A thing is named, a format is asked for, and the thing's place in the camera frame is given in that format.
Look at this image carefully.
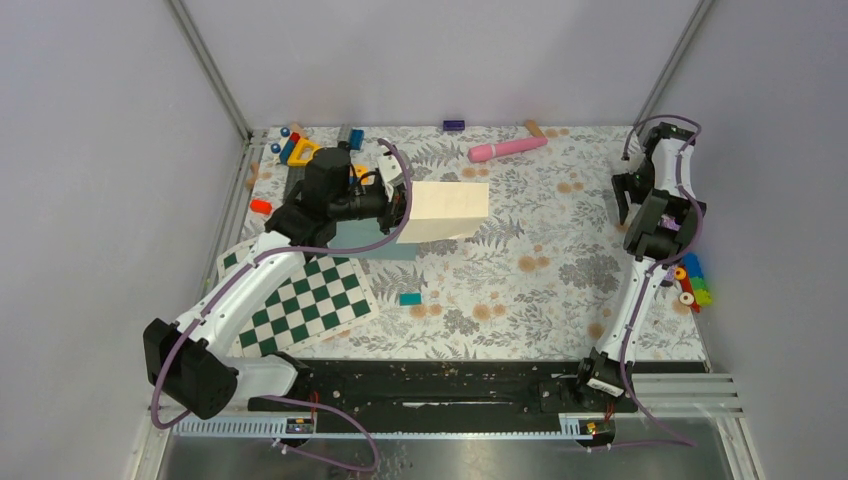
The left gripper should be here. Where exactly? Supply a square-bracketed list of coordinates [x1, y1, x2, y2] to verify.
[331, 182, 429, 236]

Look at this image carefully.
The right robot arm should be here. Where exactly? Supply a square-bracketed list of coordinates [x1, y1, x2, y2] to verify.
[571, 115, 707, 412]

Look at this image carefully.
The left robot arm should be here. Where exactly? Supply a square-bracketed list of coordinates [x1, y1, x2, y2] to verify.
[143, 139, 412, 430]

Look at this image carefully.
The blue lego brick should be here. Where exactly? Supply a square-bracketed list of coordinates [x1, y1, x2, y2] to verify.
[348, 129, 365, 150]

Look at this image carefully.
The yellow triangle toy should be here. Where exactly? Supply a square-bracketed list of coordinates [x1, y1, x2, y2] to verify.
[286, 137, 322, 167]

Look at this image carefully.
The green white checkerboard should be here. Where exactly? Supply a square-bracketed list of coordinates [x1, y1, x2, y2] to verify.
[230, 256, 379, 357]

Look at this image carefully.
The small teal block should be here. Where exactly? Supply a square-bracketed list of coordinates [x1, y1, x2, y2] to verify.
[398, 292, 423, 306]

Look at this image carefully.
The purple small brick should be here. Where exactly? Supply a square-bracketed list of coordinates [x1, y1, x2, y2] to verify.
[442, 119, 466, 132]

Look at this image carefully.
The wooden block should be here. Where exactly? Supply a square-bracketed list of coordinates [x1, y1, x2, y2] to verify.
[524, 120, 546, 138]

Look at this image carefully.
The small red block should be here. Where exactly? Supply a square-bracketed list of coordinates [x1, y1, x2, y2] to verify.
[249, 199, 273, 215]

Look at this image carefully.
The floral table mat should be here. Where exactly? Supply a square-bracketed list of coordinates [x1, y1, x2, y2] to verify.
[248, 125, 707, 362]

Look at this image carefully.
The colourful stacked brick toy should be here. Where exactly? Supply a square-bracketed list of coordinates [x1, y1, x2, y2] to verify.
[674, 253, 713, 313]

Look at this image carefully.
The pink cylinder marker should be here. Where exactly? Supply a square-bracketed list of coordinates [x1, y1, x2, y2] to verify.
[467, 137, 548, 163]

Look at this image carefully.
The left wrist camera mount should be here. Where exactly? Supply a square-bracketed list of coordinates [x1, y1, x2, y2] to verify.
[377, 151, 413, 199]

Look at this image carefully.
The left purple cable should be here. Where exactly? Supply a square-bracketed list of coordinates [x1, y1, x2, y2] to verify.
[150, 137, 414, 473]

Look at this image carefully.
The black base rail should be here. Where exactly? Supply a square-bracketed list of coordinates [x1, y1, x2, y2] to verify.
[248, 356, 641, 435]

